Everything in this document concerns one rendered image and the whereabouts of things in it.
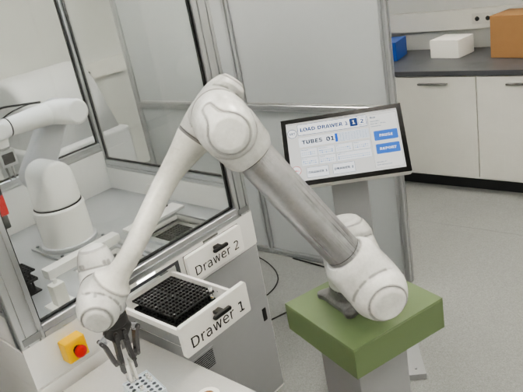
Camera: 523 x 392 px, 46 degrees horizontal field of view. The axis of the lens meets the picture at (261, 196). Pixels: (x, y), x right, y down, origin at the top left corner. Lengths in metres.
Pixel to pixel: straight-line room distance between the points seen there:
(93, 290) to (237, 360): 1.17
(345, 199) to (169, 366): 1.15
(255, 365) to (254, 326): 0.18
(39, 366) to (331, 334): 0.89
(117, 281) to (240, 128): 0.50
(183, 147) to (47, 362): 0.83
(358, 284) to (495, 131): 3.00
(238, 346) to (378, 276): 1.12
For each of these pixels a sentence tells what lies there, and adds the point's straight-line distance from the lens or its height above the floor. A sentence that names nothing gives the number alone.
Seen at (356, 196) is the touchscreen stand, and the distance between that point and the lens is 2.72.
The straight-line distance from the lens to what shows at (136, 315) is 2.06.
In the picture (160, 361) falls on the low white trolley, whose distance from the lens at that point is 2.04.
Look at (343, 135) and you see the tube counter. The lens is 2.63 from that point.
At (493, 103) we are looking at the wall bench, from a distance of 4.43.
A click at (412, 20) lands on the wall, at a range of 5.25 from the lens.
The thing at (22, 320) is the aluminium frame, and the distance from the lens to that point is 1.95.
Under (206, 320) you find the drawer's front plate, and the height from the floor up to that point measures 0.89.
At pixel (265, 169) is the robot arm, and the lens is 1.44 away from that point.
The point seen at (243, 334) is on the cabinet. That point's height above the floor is 0.45.
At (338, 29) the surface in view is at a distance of 3.27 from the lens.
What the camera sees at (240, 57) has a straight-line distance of 3.71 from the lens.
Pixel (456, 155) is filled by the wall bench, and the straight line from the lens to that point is 4.65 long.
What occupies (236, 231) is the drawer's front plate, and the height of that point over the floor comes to 0.91.
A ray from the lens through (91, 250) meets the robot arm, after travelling 1.69.
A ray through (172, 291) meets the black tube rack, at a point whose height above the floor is 0.90.
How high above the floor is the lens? 1.92
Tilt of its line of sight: 22 degrees down
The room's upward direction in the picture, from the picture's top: 11 degrees counter-clockwise
